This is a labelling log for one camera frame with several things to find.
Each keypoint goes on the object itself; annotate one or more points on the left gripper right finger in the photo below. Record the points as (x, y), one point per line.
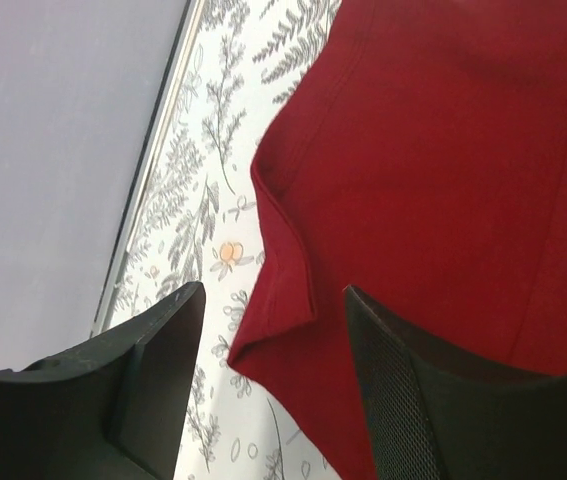
(436, 411)

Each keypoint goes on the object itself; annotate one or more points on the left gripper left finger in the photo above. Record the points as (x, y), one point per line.
(112, 407)

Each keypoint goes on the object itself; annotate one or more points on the red t shirt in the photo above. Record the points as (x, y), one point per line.
(423, 158)

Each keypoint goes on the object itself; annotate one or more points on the floral patterned table mat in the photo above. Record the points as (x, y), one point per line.
(257, 208)

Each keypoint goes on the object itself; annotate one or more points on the aluminium frame rail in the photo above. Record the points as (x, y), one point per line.
(148, 165)

